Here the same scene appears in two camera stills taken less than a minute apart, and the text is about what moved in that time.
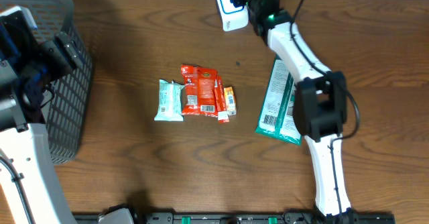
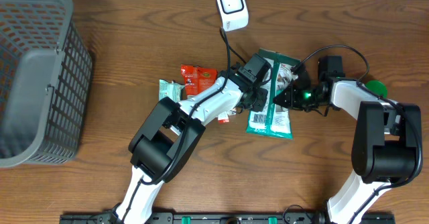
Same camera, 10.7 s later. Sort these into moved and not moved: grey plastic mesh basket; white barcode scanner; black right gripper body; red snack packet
Moved: black right gripper body
Not moved: red snack packet; white barcode scanner; grey plastic mesh basket
